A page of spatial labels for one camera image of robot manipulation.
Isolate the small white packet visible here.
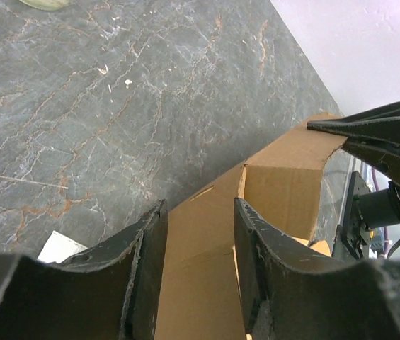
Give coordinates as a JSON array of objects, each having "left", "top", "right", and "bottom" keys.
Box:
[{"left": 38, "top": 231, "right": 87, "bottom": 264}]

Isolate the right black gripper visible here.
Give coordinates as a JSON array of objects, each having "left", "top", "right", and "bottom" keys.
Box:
[{"left": 307, "top": 102, "right": 400, "bottom": 259}]

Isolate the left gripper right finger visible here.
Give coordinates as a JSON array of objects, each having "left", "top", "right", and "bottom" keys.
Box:
[{"left": 234, "top": 198, "right": 400, "bottom": 339}]

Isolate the brown cardboard box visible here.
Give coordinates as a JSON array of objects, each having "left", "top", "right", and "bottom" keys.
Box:
[{"left": 155, "top": 123, "right": 345, "bottom": 339}]

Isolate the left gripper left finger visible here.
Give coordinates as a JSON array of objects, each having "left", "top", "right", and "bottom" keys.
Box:
[{"left": 0, "top": 200, "right": 168, "bottom": 339}]

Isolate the clear glass bottle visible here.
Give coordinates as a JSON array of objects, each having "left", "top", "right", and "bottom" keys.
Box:
[{"left": 20, "top": 0, "right": 70, "bottom": 11}]

